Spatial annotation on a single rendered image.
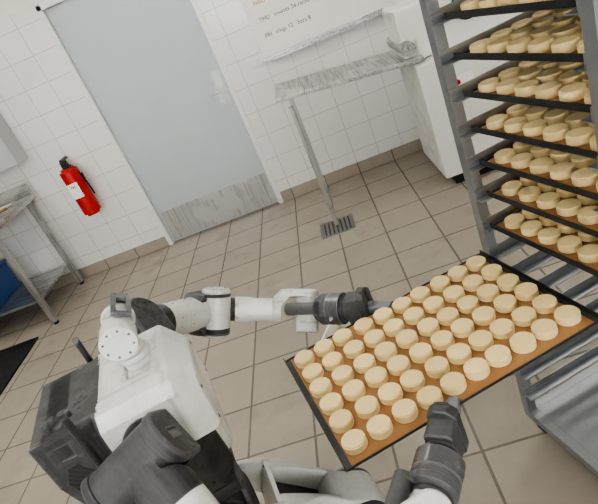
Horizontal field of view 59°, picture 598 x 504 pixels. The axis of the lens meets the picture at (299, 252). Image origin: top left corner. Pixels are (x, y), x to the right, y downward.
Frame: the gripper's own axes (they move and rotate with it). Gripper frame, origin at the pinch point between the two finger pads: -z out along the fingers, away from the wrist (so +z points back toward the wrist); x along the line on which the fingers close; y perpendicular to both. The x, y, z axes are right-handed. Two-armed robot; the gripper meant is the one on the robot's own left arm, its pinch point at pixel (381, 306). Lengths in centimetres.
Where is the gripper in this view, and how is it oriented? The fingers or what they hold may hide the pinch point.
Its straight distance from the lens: 142.5
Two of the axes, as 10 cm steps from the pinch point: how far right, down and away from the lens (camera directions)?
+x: -3.7, -8.2, -4.4
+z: -8.4, 0.9, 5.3
